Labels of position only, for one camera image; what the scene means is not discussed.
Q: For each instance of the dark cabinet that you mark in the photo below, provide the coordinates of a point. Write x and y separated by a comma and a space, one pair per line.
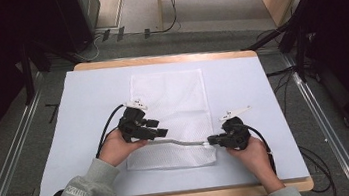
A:
80, 15

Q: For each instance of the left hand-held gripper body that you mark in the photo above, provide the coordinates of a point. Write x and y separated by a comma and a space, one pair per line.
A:
132, 125

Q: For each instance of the white table mat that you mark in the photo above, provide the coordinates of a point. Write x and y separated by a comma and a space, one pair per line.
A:
94, 87

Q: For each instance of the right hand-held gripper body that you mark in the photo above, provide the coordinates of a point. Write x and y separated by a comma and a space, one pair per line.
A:
235, 134

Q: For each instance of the white mesh laundry bag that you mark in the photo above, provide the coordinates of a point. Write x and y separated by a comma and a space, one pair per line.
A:
175, 94

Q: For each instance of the person's right hand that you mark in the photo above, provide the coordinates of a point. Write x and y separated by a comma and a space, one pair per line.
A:
255, 153

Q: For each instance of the person's left hand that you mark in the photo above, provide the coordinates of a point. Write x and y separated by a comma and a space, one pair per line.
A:
116, 148

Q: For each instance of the black stand leg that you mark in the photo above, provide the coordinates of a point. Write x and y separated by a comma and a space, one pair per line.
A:
28, 79
266, 38

